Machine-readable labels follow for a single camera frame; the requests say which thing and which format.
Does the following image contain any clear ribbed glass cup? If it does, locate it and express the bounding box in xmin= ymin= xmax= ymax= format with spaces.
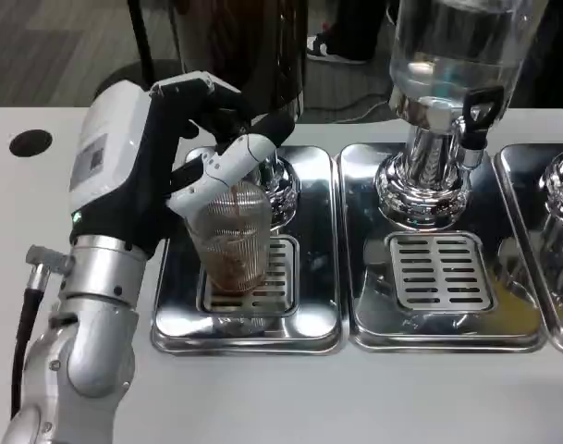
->
xmin=184 ymin=180 xmax=272 ymax=295

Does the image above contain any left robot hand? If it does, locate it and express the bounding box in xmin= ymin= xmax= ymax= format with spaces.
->
xmin=67 ymin=69 xmax=297 ymax=260

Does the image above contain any steel tray at edge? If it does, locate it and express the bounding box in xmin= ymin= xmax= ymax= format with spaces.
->
xmin=493 ymin=143 xmax=563 ymax=357

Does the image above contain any black tap of clear dispenser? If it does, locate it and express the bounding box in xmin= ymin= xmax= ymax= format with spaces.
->
xmin=459 ymin=85 xmax=505 ymax=167

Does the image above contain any steel tray of clear dispenser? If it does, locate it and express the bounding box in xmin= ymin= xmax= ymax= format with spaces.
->
xmin=337 ymin=142 xmax=548 ymax=353

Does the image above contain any black arm cable with connector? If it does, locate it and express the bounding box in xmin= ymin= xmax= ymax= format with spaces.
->
xmin=10 ymin=244 xmax=74 ymax=420

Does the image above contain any clear water drink dispenser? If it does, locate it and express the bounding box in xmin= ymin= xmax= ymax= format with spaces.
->
xmin=374 ymin=0 xmax=536 ymax=230

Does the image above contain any dark drink dispenser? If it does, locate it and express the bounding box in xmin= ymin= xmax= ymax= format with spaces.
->
xmin=177 ymin=0 xmax=310 ymax=232

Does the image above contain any person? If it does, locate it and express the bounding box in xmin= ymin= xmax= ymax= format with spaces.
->
xmin=306 ymin=0 xmax=396 ymax=65

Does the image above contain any black stand with round base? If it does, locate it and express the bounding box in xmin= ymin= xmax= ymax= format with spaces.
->
xmin=95 ymin=0 xmax=190 ymax=108

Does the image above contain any chrome dispenser pedestal at edge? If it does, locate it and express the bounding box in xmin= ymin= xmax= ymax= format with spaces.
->
xmin=537 ymin=150 xmax=563 ymax=315

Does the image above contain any steel tray of dark dispenser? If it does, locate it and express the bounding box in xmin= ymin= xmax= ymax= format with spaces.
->
xmin=150 ymin=145 xmax=345 ymax=356

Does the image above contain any black round table grommet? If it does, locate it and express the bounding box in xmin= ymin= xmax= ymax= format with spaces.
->
xmin=8 ymin=129 xmax=55 ymax=157

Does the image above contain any steel grid of dark dispenser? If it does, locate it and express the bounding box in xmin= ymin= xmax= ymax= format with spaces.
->
xmin=197 ymin=234 xmax=300 ymax=316

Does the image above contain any steel grid of clear dispenser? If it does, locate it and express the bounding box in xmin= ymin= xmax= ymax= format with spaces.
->
xmin=385 ymin=230 xmax=495 ymax=312

